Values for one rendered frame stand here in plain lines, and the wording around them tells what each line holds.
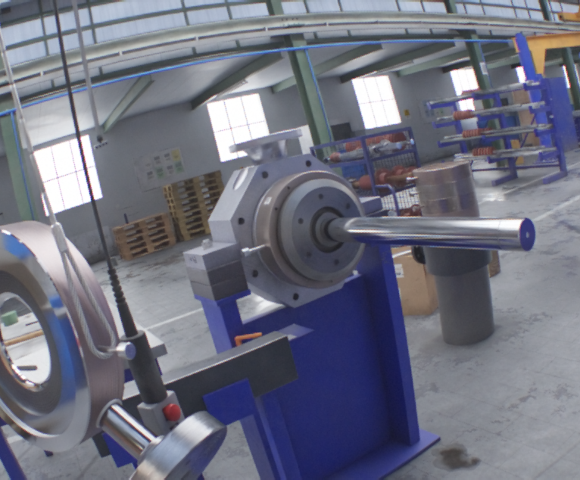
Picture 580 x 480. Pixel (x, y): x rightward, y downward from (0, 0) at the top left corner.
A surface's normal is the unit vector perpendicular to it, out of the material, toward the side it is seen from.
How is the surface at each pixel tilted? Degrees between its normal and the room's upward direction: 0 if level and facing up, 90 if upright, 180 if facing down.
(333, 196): 90
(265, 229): 74
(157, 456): 50
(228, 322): 90
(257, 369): 90
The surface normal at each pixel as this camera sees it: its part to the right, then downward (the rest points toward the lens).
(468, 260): -0.04, 0.19
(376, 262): -0.85, 0.30
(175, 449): 0.16, -0.64
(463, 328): -0.49, 0.28
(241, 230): 0.47, 0.04
